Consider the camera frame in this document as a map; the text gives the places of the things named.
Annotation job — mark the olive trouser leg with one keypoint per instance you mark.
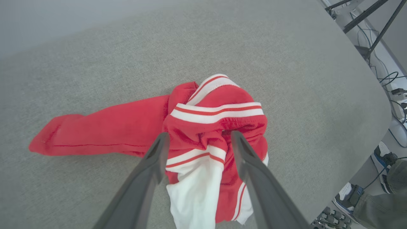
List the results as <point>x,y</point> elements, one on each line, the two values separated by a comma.
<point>399,175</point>
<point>381,210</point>

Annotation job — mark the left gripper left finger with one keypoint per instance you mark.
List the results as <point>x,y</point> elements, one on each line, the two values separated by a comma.
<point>140,190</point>

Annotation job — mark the black knobbed device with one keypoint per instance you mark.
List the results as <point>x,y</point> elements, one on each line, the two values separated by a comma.
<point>330,219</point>

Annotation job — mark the red and white garment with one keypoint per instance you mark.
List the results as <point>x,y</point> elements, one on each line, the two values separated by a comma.
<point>127,127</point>

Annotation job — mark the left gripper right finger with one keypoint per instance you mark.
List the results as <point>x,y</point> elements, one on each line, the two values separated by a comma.
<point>264,197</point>

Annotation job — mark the white blue black sneaker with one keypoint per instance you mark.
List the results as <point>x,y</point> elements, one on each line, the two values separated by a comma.
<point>381,152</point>
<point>346,194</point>

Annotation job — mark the black power adapter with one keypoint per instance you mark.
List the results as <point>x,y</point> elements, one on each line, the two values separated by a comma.
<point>399,91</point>

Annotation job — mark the black tripod stand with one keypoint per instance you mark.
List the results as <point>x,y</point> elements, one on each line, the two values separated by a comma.
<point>365,14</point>

